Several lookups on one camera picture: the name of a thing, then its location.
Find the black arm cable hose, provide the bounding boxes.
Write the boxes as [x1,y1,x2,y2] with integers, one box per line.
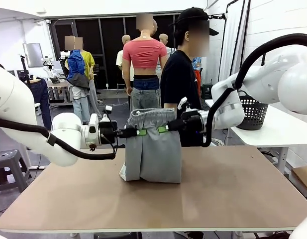
[202,33,307,148]
[0,117,117,161]

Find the white hanging curtain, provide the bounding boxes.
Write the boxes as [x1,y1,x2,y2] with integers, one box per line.
[217,0,251,83]

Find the brown cardboard box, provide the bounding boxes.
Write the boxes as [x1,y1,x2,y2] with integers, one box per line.
[291,165,307,191]

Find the small white humanoid robot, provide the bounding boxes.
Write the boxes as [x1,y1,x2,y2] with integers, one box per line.
[41,55,55,80]

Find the grey training pants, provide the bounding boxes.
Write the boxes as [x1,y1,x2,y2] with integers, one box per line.
[119,108,182,184]

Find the person in yellow shirt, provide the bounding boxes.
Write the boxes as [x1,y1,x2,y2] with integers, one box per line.
[64,35,91,125]

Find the white side table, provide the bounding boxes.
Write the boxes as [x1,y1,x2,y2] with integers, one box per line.
[205,99,307,175]

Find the black perforated laundry basket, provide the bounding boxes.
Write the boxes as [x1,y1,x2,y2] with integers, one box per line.
[236,91,269,130]

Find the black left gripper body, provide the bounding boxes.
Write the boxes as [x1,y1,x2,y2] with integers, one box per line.
[98,120,118,145]

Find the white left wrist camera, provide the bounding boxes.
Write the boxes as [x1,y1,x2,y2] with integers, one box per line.
[101,105,113,122]

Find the black baseball cap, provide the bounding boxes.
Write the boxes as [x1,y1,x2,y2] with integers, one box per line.
[169,7,219,36]

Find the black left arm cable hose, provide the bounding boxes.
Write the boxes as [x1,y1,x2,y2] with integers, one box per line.
[0,117,117,161]

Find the grey plastic stool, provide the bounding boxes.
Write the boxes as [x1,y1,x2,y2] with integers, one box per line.
[0,149,32,199]

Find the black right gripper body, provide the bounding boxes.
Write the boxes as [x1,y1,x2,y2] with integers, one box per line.
[180,111,203,134]

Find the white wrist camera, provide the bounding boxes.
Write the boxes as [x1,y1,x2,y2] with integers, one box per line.
[177,97,193,113]
[101,105,113,122]

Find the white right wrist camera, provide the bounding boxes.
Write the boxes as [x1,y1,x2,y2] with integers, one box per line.
[177,97,193,113]

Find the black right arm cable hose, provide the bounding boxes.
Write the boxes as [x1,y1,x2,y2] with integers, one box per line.
[202,33,307,148]

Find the mannequin in floral shirt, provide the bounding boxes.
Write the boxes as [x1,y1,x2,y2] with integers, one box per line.
[192,56,203,99]

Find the mannequin in red top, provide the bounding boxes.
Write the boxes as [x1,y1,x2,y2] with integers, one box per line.
[122,14,168,113]

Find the grey wall board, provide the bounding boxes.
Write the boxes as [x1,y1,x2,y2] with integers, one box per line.
[22,43,44,68]

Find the bald mannequin head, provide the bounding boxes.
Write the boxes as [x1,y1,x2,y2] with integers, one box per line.
[159,33,174,57]

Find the bald mannequin in cream shirt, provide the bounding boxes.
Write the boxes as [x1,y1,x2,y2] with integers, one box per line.
[115,34,131,97]

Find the black tripod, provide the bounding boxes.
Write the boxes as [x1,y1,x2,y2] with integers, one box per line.
[18,54,32,88]

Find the person in black t-shirt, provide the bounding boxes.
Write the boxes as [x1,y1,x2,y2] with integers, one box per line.
[160,7,220,147]

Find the blue jeans on stand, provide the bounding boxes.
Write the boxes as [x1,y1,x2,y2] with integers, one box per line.
[28,78,52,130]

